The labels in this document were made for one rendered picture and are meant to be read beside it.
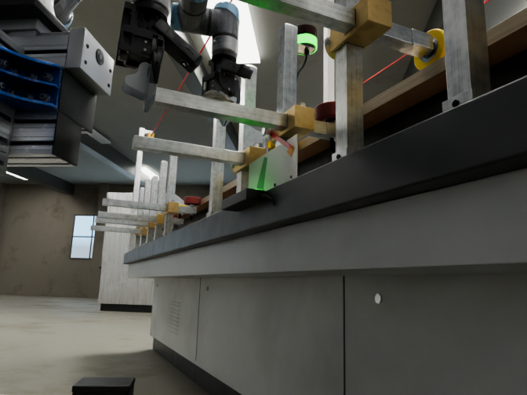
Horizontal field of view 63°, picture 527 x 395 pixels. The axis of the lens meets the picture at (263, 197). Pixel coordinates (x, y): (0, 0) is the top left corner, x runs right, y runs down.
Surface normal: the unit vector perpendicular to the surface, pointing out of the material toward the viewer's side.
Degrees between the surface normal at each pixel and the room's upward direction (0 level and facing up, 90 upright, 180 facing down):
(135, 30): 90
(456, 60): 90
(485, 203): 90
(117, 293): 90
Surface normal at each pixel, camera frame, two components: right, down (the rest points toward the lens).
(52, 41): -0.11, -0.20
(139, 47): 0.41, -0.17
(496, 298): -0.91, -0.11
